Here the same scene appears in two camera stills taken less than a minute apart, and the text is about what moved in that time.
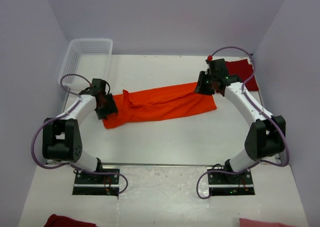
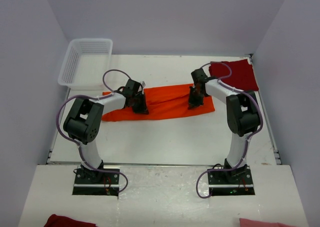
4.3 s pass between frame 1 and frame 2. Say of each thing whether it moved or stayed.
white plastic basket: stayed
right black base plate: stayed
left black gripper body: moved
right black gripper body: moved
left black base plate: stayed
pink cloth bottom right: stayed
